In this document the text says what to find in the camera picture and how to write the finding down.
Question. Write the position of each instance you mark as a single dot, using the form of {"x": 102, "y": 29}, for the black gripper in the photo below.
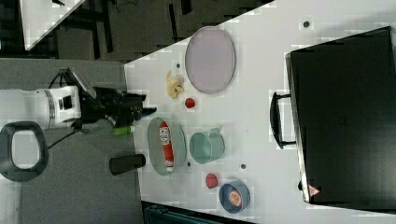
{"x": 120, "y": 108}

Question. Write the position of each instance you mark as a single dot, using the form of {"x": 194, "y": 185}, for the red ketchup bottle toy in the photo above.
{"x": 165, "y": 136}

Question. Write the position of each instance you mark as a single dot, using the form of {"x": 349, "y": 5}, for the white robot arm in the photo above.
{"x": 25, "y": 115}

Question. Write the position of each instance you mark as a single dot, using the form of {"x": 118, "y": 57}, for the green oval strainer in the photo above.
{"x": 155, "y": 146}

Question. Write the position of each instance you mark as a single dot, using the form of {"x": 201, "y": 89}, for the lime green toy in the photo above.
{"x": 123, "y": 130}

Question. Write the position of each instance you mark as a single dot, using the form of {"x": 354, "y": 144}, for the yellow plush banana toy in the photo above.
{"x": 174, "y": 85}

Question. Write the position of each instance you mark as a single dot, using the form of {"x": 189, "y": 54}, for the small red strawberry toy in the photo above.
{"x": 189, "y": 103}

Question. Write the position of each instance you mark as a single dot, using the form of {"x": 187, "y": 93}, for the black cylindrical cup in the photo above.
{"x": 124, "y": 164}

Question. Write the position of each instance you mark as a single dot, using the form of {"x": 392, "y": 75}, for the green metal cup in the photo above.
{"x": 206, "y": 147}

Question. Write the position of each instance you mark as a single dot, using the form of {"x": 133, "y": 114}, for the pink round plate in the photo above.
{"x": 210, "y": 60}

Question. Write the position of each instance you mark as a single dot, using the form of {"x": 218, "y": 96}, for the red tomato toy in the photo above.
{"x": 211, "y": 181}

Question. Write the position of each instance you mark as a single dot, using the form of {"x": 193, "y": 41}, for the blue bowl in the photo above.
{"x": 224, "y": 192}

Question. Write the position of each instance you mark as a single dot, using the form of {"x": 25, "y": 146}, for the orange toy in bowl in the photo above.
{"x": 235, "y": 198}

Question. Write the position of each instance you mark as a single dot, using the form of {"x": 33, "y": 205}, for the white side table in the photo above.
{"x": 40, "y": 17}

